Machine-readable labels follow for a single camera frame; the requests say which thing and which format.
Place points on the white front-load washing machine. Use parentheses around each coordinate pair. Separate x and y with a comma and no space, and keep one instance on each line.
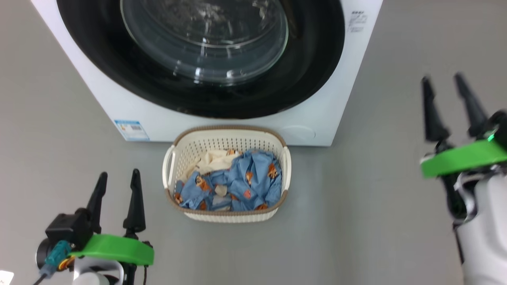
(119,107)

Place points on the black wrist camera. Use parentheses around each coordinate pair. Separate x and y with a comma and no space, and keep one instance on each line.
(500,126)
(67,229)

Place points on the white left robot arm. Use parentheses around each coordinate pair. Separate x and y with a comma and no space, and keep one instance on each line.
(93,279)

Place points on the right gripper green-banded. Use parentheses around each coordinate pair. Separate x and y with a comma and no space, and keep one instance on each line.
(463,158)

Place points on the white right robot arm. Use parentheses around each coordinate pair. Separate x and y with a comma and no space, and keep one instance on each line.
(487,221)

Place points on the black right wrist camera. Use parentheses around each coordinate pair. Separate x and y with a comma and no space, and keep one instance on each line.
(500,126)

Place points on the cream plastic laundry basket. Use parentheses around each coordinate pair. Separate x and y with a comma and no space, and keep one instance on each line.
(222,138)

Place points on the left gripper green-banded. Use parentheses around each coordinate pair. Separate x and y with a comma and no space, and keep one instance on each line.
(119,248)

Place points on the blue energy label sticker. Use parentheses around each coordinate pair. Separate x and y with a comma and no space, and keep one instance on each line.
(132,130)

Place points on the cream white garment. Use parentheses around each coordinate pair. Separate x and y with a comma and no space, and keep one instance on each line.
(212,160)

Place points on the dark round glass washer door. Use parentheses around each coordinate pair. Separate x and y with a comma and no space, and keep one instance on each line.
(317,59)

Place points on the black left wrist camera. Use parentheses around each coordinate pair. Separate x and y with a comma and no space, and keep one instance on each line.
(67,229)

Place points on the blue printed elastic-waist garment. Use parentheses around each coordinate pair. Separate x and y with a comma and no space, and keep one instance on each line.
(194,190)

